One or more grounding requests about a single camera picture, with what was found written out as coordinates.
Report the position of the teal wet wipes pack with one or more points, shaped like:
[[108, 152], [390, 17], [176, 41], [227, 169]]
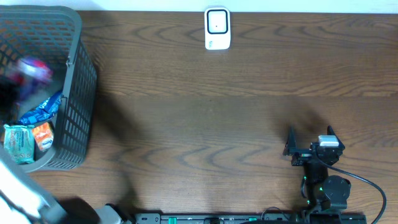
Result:
[[19, 143]]

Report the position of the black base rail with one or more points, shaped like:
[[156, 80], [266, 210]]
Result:
[[277, 218]]

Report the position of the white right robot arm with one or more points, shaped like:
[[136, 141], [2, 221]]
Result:
[[326, 194]]

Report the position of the blue Oreo cookie pack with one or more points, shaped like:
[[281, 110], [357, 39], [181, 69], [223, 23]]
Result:
[[44, 111]]

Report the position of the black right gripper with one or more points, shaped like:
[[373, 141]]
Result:
[[291, 145]]

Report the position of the grey plastic mesh basket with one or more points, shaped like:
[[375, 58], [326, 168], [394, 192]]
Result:
[[52, 34]]

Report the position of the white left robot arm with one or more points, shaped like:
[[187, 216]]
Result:
[[25, 201]]

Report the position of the red purple snack bag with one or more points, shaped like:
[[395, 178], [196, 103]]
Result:
[[29, 74]]

